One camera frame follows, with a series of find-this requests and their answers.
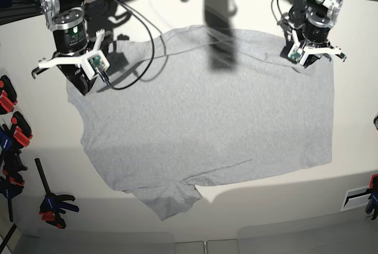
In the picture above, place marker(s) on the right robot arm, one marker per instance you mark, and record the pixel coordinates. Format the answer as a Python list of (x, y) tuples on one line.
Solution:
[(53, 8)]

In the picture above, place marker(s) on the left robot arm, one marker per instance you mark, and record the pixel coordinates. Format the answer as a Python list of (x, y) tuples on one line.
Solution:
[(320, 17)]

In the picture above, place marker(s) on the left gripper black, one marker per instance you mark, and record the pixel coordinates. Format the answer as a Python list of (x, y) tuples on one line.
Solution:
[(316, 31)]

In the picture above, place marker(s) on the white label plate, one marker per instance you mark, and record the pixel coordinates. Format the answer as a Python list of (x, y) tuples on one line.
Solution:
[(355, 198)]

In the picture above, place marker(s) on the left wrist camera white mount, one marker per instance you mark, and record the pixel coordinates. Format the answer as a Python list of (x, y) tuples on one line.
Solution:
[(298, 48)]

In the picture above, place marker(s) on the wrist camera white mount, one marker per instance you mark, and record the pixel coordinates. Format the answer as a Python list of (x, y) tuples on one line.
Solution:
[(298, 48), (93, 62)]

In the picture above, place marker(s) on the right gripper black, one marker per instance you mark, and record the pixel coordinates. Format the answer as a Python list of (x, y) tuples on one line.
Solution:
[(70, 37)]

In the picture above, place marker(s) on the red black clamp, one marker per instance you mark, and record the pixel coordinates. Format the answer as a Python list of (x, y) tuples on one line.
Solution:
[(8, 95), (20, 131)]

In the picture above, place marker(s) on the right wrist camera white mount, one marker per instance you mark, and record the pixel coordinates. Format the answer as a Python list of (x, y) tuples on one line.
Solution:
[(93, 62)]

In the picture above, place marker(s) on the red black clamp top left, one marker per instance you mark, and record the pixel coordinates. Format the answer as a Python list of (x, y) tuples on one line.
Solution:
[(8, 95)]

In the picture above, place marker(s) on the grey T-shirt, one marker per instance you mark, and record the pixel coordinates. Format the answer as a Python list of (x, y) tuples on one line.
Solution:
[(213, 108)]

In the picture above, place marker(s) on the blue clamp right edge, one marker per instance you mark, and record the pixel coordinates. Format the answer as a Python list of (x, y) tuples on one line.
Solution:
[(372, 205)]

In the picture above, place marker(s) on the blue black bar clamp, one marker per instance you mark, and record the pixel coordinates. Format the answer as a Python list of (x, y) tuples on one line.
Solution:
[(53, 206)]

